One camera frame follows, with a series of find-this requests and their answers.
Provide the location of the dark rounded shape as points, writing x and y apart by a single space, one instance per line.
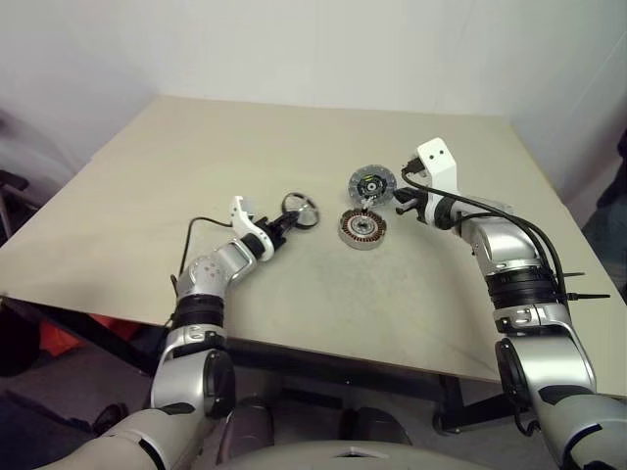
374 425
250 426

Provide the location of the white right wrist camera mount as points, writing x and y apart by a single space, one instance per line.
441 161

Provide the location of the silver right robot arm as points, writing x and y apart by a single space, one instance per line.
504 245

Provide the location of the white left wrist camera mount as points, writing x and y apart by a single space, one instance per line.
240 218

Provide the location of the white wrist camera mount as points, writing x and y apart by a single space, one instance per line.
240 218
441 161

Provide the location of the black shoe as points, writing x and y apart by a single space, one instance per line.
110 418

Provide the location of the black caster wheel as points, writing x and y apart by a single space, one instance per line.
445 425

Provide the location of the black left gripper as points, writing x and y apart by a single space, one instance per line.
276 234

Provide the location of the red orange object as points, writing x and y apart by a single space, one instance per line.
59 338

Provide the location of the silver ring cover plate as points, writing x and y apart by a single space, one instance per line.
312 215

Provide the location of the grey robot torso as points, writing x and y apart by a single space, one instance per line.
392 457

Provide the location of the motor stator with copper windings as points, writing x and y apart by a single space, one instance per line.
345 231

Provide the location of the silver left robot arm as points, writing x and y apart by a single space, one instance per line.
206 274

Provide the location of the black table frame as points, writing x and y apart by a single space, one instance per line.
303 372

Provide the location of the black zip tie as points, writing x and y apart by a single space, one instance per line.
593 296
575 274

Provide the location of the dark chair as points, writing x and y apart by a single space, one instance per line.
12 178

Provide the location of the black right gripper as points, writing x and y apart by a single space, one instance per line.
419 205

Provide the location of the grey motor rotor disc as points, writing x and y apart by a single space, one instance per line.
384 183

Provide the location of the person in dark jacket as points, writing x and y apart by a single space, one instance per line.
612 196

